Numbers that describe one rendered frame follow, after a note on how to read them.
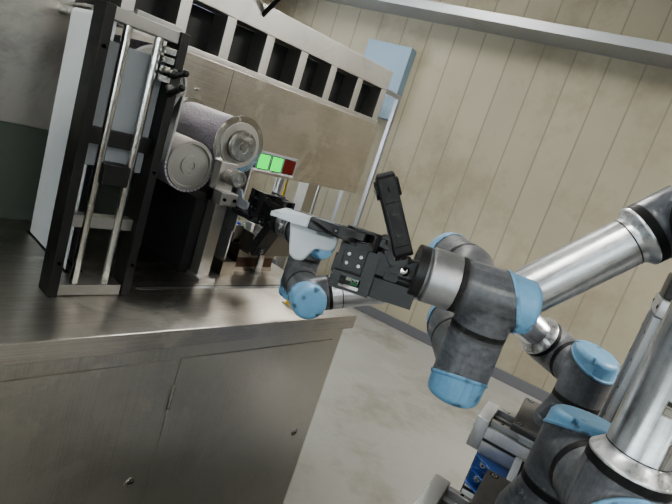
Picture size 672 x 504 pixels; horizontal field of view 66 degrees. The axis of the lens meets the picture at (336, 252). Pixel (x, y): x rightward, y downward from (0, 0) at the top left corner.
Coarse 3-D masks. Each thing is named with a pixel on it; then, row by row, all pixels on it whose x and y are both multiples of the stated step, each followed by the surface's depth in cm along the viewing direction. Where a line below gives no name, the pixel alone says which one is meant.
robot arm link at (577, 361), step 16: (560, 352) 133; (576, 352) 127; (592, 352) 127; (608, 352) 131; (560, 368) 131; (576, 368) 126; (592, 368) 124; (608, 368) 123; (560, 384) 130; (576, 384) 126; (592, 384) 124; (608, 384) 124; (576, 400) 126; (592, 400) 125
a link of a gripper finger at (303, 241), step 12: (276, 216) 65; (288, 216) 65; (300, 216) 64; (312, 216) 65; (300, 228) 65; (300, 240) 65; (312, 240) 65; (324, 240) 65; (336, 240) 66; (300, 252) 65
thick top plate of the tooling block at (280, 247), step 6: (240, 216) 156; (240, 222) 148; (246, 222) 150; (246, 234) 142; (252, 234) 140; (240, 240) 144; (246, 240) 142; (252, 240) 140; (276, 240) 146; (282, 240) 148; (240, 246) 143; (246, 246) 142; (270, 246) 145; (276, 246) 147; (282, 246) 149; (288, 246) 151; (246, 252) 142; (270, 252) 146; (276, 252) 148; (282, 252) 150; (288, 252) 152
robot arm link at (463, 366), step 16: (448, 320) 77; (432, 336) 78; (448, 336) 69; (464, 336) 67; (480, 336) 66; (448, 352) 68; (464, 352) 67; (480, 352) 66; (496, 352) 67; (432, 368) 71; (448, 368) 68; (464, 368) 67; (480, 368) 67; (432, 384) 70; (448, 384) 68; (464, 384) 67; (480, 384) 67; (448, 400) 68; (464, 400) 68
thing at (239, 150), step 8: (232, 136) 126; (240, 136) 126; (248, 136) 128; (232, 144) 126; (240, 144) 128; (248, 144) 129; (232, 152) 126; (240, 152) 128; (248, 152) 130; (240, 160) 129
